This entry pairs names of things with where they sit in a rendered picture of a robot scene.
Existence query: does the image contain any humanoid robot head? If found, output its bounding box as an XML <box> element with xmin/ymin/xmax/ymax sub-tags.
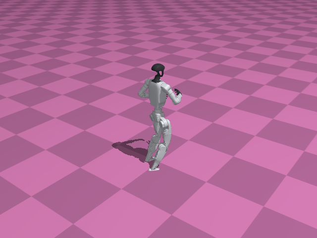
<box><xmin>151</xmin><ymin>63</ymin><xmax>165</xmax><ymax>83</ymax></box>

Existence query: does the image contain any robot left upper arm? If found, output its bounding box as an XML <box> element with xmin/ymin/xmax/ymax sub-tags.
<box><xmin>138</xmin><ymin>79</ymin><xmax>151</xmax><ymax>98</ymax></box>

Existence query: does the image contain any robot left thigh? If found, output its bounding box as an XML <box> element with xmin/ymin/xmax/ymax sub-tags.
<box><xmin>150</xmin><ymin>113</ymin><xmax>162</xmax><ymax>143</ymax></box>

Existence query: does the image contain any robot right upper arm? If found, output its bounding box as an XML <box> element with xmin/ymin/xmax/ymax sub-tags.
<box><xmin>161</xmin><ymin>83</ymin><xmax>179</xmax><ymax>105</ymax></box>

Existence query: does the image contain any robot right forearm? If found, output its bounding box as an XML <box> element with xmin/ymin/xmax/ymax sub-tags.
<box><xmin>176</xmin><ymin>93</ymin><xmax>182</xmax><ymax>102</ymax></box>

